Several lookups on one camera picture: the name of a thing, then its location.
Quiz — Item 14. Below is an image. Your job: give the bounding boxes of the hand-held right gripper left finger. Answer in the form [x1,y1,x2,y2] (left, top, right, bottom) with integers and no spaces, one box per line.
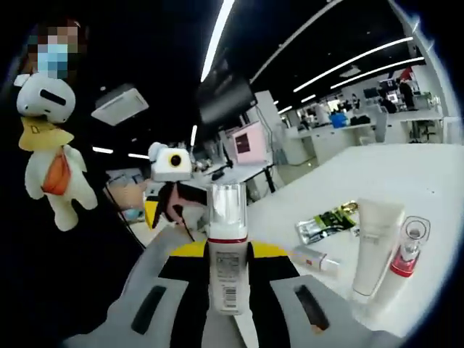
[63,241,215,348]

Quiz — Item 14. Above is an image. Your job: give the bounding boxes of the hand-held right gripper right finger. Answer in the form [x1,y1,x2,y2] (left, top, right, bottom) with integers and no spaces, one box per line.
[249,241,385,348]

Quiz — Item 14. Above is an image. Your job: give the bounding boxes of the small white red tube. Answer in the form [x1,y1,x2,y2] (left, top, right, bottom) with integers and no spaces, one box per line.
[289,244,342,279]

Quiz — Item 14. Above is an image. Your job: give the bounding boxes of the green black skincare sachet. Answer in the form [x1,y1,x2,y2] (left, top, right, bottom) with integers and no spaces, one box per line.
[314,209,355,233]

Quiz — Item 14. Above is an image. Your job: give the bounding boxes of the white skincare tube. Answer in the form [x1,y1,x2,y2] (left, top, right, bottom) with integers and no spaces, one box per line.
[351,197,406,300]

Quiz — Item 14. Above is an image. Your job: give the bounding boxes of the large red-collared skincare bottle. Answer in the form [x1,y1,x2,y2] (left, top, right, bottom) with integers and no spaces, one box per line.
[373,215,432,310]

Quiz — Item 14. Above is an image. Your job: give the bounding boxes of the person's left hand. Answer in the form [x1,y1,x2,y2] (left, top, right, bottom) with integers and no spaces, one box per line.
[162,186,206,219]

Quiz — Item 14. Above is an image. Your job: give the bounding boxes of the white desk black legs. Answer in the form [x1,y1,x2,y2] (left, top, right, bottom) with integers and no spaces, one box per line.
[202,162,281,197]

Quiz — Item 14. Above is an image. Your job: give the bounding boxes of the ceiling air conditioner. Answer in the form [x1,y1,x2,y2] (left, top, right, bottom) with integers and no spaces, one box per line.
[90,83,149,127]

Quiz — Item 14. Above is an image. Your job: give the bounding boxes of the black hanging screen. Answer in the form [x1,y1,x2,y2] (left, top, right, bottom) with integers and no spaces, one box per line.
[197,78,257,124]

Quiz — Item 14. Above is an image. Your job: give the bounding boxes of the white plush toy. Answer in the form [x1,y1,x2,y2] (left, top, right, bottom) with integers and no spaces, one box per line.
[14,72,99,233]

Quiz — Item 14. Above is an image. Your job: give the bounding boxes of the person's black shirt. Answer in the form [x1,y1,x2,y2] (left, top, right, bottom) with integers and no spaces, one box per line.
[0,90,146,341]

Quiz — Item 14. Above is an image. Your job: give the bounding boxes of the long white office counter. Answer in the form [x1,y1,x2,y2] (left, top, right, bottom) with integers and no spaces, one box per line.
[289,115,447,167]

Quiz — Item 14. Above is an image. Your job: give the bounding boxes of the long ceiling light strip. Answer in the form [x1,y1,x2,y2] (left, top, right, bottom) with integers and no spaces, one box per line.
[201,0,236,83]
[330,57,425,90]
[293,36,414,94]

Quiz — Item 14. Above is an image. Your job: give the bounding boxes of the black cable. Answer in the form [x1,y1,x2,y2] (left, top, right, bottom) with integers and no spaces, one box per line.
[104,181,146,249]

